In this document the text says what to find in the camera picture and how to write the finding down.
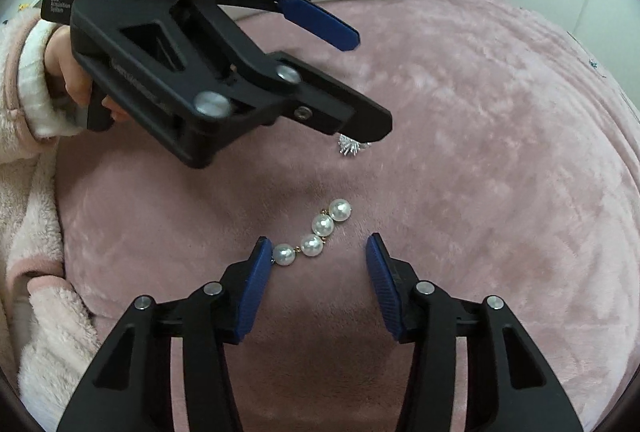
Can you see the person's left forearm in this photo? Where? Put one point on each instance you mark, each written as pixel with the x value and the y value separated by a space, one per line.
pixel 25 76

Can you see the pearl drop earring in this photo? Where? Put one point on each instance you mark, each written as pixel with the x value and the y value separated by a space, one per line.
pixel 322 225

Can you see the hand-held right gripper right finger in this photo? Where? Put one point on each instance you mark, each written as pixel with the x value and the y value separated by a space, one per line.
pixel 382 292

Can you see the person's left hand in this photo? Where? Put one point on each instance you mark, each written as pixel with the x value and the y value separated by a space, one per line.
pixel 70 71

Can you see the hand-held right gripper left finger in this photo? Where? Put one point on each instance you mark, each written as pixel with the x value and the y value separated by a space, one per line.
pixel 252 292

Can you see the person's pink fluffy robe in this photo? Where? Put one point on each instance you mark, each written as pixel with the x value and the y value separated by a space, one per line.
pixel 35 262

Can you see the silver starburst brooch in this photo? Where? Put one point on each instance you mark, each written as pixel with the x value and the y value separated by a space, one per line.
pixel 347 146

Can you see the pink fluffy blanket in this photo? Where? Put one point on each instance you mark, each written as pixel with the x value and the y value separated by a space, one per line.
pixel 475 161

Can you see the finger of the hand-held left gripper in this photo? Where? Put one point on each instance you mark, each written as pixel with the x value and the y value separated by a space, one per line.
pixel 325 109
pixel 320 19

